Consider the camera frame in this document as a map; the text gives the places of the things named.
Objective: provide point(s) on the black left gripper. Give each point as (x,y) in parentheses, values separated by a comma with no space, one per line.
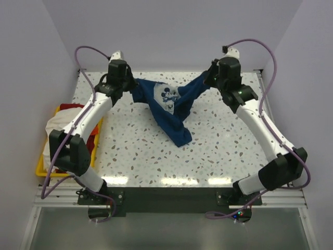
(134,83)

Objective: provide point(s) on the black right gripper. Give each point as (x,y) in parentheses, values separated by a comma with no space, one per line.
(213,67)

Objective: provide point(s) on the blue Mickey Mouse t-shirt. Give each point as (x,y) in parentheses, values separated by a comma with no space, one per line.
(170,105)

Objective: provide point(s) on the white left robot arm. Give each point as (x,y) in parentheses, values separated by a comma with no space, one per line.
(68,150)

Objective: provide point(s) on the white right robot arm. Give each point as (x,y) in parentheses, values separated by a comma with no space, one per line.
(285,162)

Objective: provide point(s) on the orange t-shirt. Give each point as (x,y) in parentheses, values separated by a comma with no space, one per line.
(95,131)

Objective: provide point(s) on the white t-shirt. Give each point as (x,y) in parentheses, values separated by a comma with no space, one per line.
(57,122)

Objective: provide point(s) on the yellow plastic bin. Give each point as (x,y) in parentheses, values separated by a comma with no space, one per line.
(40,172)

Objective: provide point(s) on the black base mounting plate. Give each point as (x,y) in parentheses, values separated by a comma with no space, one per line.
(214,203)

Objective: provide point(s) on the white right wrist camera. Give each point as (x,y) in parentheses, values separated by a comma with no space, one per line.
(231,52)

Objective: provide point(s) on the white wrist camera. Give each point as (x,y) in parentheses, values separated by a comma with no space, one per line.
(231,52)
(118,55)

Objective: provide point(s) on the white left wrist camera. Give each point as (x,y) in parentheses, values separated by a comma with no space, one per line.
(118,55)

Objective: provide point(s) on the aluminium frame rail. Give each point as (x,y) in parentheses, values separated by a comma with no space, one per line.
(66,197)

